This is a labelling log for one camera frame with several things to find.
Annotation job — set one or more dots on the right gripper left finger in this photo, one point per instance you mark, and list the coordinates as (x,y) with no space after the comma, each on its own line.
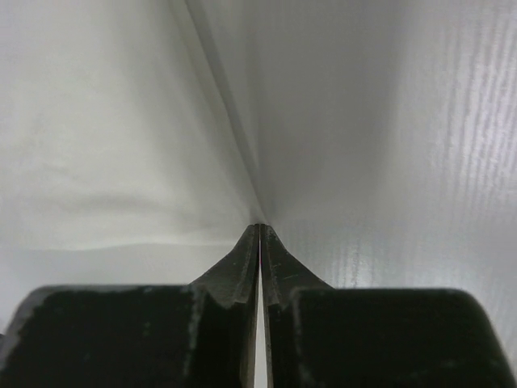
(197,335)

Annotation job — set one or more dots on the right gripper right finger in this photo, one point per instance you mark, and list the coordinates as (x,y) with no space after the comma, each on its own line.
(320,336)

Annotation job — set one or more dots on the white t shirt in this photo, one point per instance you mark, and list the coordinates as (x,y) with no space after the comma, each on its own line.
(116,129)

